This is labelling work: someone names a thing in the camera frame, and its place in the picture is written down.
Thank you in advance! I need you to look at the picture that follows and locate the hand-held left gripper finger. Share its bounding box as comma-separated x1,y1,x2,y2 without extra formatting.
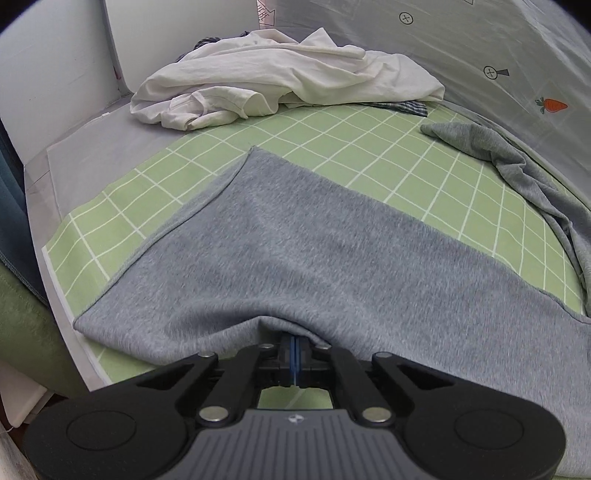
136,335,295,425
295,335,455,428

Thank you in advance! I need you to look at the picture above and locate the grey knit garment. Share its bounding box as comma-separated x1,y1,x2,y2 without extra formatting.
74,121,591,480

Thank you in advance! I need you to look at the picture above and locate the green checked bed sheet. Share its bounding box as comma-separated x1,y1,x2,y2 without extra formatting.
41,102,591,411

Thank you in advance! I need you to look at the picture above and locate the green fabric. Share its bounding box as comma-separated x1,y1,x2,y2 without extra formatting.
0,265,93,398

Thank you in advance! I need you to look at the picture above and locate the blue checked cloth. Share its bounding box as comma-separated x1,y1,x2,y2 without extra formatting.
367,98,430,117

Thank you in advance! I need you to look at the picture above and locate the white object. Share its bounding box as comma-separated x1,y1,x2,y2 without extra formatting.
0,360,48,430

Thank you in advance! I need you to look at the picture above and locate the grey bed sheet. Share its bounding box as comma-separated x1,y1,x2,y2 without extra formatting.
23,90,250,222

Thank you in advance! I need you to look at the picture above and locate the white crumpled garment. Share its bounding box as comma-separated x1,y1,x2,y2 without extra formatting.
129,28,446,132

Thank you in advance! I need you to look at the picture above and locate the blue denim garment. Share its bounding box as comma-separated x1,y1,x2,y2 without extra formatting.
0,124,49,308

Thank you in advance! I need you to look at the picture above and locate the white headboard panel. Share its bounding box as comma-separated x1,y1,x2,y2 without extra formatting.
104,0,259,93

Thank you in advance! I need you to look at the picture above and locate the grey printed quilt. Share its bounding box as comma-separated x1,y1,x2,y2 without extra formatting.
256,0,591,208

